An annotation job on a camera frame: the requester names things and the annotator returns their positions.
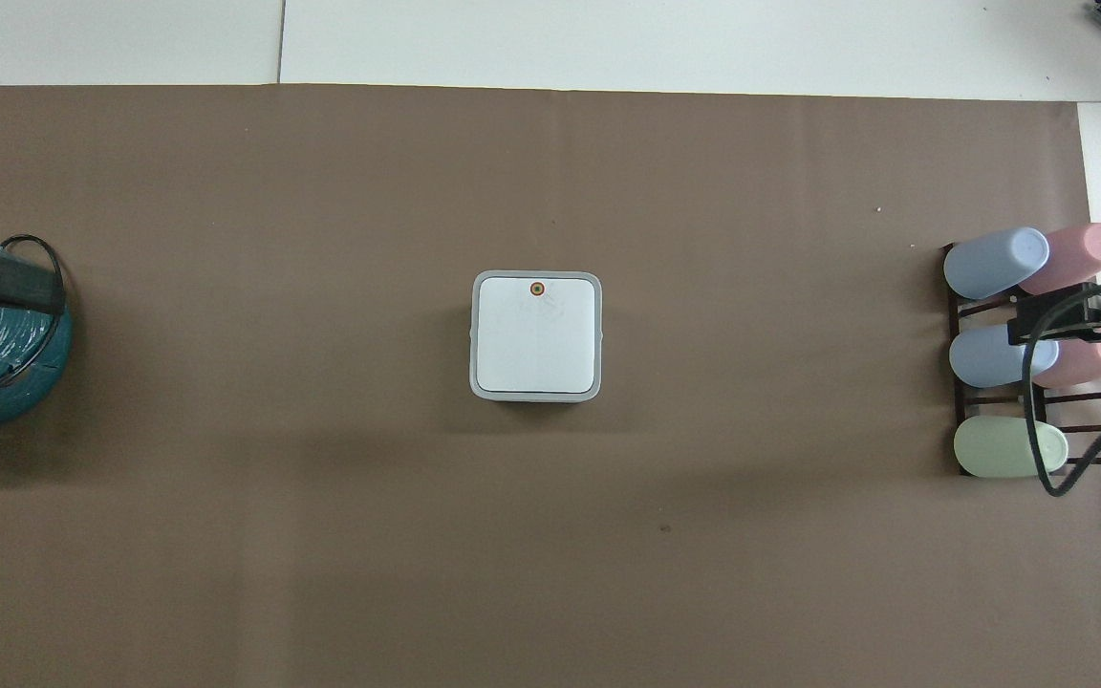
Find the blue plastic cup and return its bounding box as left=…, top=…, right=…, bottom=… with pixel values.
left=942, top=226, right=1051, bottom=301
left=948, top=324, right=1060, bottom=389

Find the pink plastic cup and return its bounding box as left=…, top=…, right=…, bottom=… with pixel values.
left=1032, top=338, right=1101, bottom=389
left=1019, top=222, right=1101, bottom=296

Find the dark brown cup rack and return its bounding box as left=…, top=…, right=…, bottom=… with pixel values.
left=940, top=243, right=1101, bottom=478

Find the green plastic cup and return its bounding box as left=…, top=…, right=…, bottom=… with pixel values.
left=953, top=417, right=1070, bottom=479

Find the white square trash can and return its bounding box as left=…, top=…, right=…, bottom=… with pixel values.
left=469, top=270, right=604, bottom=404

